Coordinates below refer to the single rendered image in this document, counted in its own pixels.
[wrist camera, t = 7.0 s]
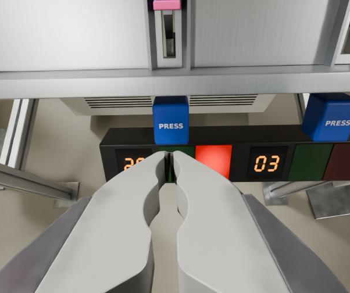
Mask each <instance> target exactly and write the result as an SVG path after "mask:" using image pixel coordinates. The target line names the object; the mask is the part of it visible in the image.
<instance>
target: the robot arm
mask: <svg viewBox="0 0 350 293"><path fill-rule="evenodd" d="M170 163H171V177H172V181H174V183H175V184H176V186H177V210H178V212H179V214H180V215H181V216H182V218H183V219H184V223H183V224H182V225H181V227H180V228H179V230H178V232H177V261H178V291H179V293H349V292H348V291H347V289H346V288H345V287H344V286H343V284H342V283H341V282H340V280H339V279H338V278H337V277H336V276H335V274H334V273H333V272H332V271H331V270H330V269H329V268H328V267H327V265H326V264H325V263H324V262H323V261H322V260H321V259H320V258H319V257H318V256H317V255H316V254H315V253H314V252H313V251H312V250H311V249H310V248H309V247H308V246H307V245H306V244H305V243H304V242H302V241H301V240H300V239H299V238H298V237H297V236H296V235H295V234H294V233H293V232H292V231H291V230H290V229H289V228H288V227H287V226H285V225H284V224H283V223H282V222H281V221H280V220H279V219H278V218H276V217H275V215H274V214H272V212H271V211H269V210H268V209H267V208H266V207H265V206H264V205H263V204H262V203H260V202H259V201H258V200H257V199H256V198H255V197H254V196H253V195H252V194H244V193H242V192H241V191H240V190H239V189H238V188H237V187H236V186H235V185H234V184H233V183H232V182H231V181H230V180H228V179H227V178H225V177H224V176H222V175H221V174H220V173H218V172H216V171H214V170H213V169H211V168H210V167H207V166H206V165H204V164H203V163H201V162H199V161H197V160H195V159H194V158H192V157H190V156H188V155H186V154H185V153H183V152H181V151H174V152H166V151H160V152H156V153H154V154H153V155H151V156H149V157H147V158H145V159H144V160H142V161H140V162H138V163H136V164H135V165H133V166H131V167H129V168H128V169H126V170H124V171H123V172H121V173H119V174H118V175H116V176H115V177H114V178H112V179H111V180H109V181H108V182H107V183H106V184H104V185H103V186H102V187H101V188H100V189H99V190H98V191H97V192H96V193H94V194H93V195H92V196H83V197H81V198H80V199H79V200H78V201H77V202H76V203H75V204H74V205H72V206H71V207H70V208H69V209H68V210H67V211H65V213H63V214H62V215H61V216H60V217H58V218H57V219H56V220H55V221H54V222H53V223H52V224H51V225H49V226H48V227H47V228H46V229H45V230H44V231H43V232H42V233H40V234H39V235H38V236H37V237H35V238H34V239H33V240H32V241H31V242H30V243H29V244H28V245H26V246H25V247H24V248H23V249H22V250H21V251H20V252H19V253H18V254H16V255H15V256H14V257H13V258H12V259H11V260H10V261H9V262H8V263H7V264H6V265H5V266H4V267H3V268H2V269H1V270H0V293H151V292H152V284H153V275H154V270H155V262H154V256H153V245H152V234H151V230H150V229H149V226H150V224H151V222H152V220H153V219H154V218H155V216H156V215H157V214H158V213H159V211H160V202H159V191H160V189H161V187H162V186H163V185H164V184H165V182H169V173H170Z"/></svg>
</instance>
